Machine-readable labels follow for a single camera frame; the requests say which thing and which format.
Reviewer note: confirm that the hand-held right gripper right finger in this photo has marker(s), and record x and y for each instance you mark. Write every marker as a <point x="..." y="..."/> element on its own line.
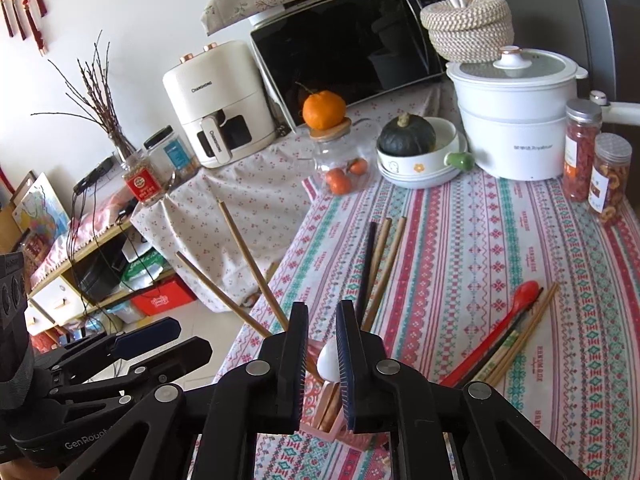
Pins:
<point x="345" y="345"/>

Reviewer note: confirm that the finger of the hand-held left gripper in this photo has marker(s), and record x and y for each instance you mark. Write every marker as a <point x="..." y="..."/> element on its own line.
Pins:
<point x="175" y="360"/>
<point x="145" y="335"/>

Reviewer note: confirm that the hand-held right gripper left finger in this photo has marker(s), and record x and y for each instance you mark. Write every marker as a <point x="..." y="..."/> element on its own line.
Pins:
<point x="301" y="345"/>

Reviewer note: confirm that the white plastic spoon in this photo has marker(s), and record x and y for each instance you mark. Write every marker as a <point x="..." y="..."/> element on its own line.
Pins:
<point x="327" y="360"/>

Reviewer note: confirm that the pink perforated utensil holder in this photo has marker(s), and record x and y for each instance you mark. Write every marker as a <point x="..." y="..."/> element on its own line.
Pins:
<point x="350" y="441"/>

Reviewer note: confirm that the chopstick with patterned end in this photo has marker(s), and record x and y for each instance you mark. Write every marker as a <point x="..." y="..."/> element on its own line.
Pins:
<point x="500" y="355"/>

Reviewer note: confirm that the red plastic spoon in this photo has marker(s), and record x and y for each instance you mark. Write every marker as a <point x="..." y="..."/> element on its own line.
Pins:
<point x="525" y="294"/>

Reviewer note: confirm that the red cardboard box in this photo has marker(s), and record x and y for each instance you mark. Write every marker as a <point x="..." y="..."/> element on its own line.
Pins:
<point x="165" y="300"/>

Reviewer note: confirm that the white drawer unit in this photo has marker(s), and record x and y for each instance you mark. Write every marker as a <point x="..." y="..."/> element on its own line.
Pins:
<point x="50" y="300"/>

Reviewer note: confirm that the green package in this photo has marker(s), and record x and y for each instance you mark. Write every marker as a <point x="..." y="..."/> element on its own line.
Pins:
<point x="142" y="267"/>

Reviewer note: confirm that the wooden shelf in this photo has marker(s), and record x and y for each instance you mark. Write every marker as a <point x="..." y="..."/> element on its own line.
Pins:
<point x="75" y="260"/>

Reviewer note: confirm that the pink cloth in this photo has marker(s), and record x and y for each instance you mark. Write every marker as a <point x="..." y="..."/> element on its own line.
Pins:
<point x="95" y="220"/>

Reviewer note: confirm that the map board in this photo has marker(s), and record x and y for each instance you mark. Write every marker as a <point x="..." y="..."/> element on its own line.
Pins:
<point x="40" y="210"/>

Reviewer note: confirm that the glass jar with red label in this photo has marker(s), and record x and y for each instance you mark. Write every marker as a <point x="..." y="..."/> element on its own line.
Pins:
<point x="145" y="185"/>

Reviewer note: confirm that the small orange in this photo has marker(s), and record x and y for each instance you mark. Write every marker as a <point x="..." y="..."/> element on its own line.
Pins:
<point x="357" y="166"/>
<point x="336" y="181"/>

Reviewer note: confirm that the white small-flower cloth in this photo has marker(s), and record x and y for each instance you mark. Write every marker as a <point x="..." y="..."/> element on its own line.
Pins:
<point x="240" y="190"/>

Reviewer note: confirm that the black power strip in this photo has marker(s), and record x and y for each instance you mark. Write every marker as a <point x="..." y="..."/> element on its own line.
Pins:
<point x="95" y="175"/>

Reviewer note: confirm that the black-lid jar with blue label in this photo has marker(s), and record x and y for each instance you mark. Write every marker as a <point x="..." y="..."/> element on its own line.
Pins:
<point x="172" y="157"/>

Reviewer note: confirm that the white plate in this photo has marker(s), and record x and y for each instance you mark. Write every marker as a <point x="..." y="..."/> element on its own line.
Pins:
<point x="420" y="181"/>

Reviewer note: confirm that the glass jar with wooden lid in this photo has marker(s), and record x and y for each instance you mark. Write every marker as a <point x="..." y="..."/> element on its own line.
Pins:
<point x="332" y="152"/>

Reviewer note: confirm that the dry branches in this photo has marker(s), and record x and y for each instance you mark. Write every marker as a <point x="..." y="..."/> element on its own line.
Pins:
<point x="116" y="132"/>

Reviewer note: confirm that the dark green squash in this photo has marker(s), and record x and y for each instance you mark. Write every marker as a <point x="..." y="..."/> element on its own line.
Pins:
<point x="407" y="137"/>

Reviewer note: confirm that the large orange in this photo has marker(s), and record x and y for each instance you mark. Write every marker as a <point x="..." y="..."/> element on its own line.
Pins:
<point x="324" y="110"/>

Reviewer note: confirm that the cream air fryer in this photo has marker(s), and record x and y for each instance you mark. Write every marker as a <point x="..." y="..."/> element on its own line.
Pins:
<point x="215" y="85"/>

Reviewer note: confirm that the white electric cooking pot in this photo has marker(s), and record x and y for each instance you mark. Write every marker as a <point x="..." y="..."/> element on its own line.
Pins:
<point x="510" y="130"/>

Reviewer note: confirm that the jar of red dried fruit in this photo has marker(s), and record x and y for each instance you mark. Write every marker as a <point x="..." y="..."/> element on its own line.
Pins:
<point x="580" y="160"/>

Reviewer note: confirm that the microwave oven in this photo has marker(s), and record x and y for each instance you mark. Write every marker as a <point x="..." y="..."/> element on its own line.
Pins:
<point x="350" y="45"/>

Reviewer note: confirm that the jar of dried fruit rings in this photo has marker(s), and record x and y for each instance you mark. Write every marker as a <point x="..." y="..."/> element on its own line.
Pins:
<point x="610" y="185"/>

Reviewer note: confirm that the woven basket with lid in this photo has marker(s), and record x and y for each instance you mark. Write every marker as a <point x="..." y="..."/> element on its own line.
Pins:
<point x="465" y="30"/>

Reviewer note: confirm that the glass pot lid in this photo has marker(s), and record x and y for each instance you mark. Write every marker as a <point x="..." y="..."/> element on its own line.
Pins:
<point x="545" y="62"/>

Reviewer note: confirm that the grey refrigerator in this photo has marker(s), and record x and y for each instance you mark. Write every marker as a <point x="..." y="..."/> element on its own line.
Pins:
<point x="615" y="20"/>

